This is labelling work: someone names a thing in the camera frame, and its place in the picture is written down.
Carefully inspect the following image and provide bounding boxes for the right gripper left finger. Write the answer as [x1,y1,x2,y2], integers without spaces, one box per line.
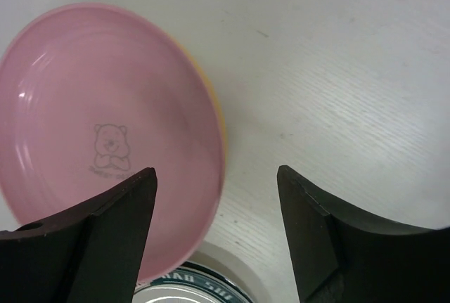
[1,168,157,302]

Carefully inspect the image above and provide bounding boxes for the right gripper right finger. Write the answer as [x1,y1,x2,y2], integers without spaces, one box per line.
[277,165,449,302]

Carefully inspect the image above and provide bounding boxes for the green rimmed lettered plate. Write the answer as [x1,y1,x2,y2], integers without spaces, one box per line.
[132,262,254,303]

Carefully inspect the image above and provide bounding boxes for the grey rimmed plate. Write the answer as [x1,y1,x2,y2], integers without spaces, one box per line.
[189,241,272,303]

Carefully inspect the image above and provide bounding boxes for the tan plate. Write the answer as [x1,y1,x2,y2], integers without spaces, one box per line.
[167,34,229,185]

